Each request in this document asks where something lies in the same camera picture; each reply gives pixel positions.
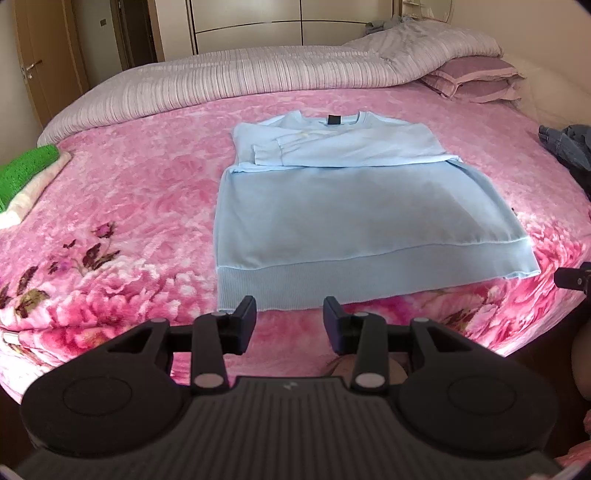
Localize mauve pillow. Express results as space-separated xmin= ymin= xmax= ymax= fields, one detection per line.
xmin=421 ymin=56 xmax=523 ymax=104

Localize cream padded headboard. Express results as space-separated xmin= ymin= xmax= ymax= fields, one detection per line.
xmin=502 ymin=53 xmax=591 ymax=130

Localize striped lilac quilt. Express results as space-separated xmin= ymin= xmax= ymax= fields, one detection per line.
xmin=37 ymin=20 xmax=503 ymax=146

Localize light blue sweatshirt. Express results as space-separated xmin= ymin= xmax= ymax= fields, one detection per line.
xmin=213 ymin=111 xmax=540 ymax=310

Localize cream wardrobe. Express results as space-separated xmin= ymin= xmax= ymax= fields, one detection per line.
xmin=149 ymin=0 xmax=399 ymax=60

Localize pink floral blanket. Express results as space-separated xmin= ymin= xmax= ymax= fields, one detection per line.
xmin=1 ymin=83 xmax=590 ymax=399

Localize green and white towel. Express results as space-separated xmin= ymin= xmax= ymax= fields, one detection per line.
xmin=1 ymin=145 xmax=72 ymax=230

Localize blue denim jeans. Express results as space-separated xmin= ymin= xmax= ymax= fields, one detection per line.
xmin=538 ymin=124 xmax=591 ymax=172

